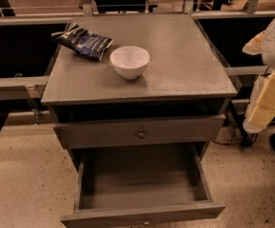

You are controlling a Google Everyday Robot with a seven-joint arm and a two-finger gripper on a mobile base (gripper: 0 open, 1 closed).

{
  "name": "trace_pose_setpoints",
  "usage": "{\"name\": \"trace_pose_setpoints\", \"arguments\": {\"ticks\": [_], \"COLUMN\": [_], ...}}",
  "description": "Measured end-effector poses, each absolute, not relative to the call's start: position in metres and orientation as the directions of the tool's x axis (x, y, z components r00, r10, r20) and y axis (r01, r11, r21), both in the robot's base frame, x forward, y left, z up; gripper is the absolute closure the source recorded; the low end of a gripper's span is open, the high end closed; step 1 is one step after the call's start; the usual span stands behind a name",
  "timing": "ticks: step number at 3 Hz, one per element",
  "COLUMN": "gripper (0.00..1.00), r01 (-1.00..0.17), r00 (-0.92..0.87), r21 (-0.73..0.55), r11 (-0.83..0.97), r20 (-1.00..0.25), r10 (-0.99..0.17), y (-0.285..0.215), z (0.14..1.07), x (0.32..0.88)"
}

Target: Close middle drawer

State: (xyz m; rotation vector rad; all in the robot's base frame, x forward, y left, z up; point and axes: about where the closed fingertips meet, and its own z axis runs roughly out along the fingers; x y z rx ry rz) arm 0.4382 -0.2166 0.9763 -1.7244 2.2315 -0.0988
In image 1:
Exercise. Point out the grey wooden drawer cabinet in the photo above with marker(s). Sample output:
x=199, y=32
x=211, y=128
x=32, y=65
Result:
x=183, y=76

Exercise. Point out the grey drawer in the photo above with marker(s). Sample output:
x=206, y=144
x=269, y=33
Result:
x=183, y=129
x=140, y=185

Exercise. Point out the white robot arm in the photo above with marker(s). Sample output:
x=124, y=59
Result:
x=261, y=109

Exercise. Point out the dark blue chip bag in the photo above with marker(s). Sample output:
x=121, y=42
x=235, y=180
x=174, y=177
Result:
x=83, y=41

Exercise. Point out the white ceramic bowl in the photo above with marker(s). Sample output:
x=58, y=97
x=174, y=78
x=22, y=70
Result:
x=130, y=61

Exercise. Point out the grey top drawer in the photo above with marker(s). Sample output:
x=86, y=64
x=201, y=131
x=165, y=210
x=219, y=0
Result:
x=183, y=129

